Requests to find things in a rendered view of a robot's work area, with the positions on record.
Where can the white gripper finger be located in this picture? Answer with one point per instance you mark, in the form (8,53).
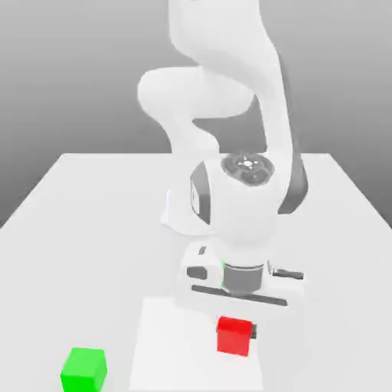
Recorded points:
(254,332)

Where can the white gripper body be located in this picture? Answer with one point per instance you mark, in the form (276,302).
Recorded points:
(275,291)

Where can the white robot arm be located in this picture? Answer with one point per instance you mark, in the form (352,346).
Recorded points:
(245,211)

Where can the small red cube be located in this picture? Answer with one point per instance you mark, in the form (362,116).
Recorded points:
(233,337)

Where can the small green cube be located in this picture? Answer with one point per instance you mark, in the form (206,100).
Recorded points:
(83,370)

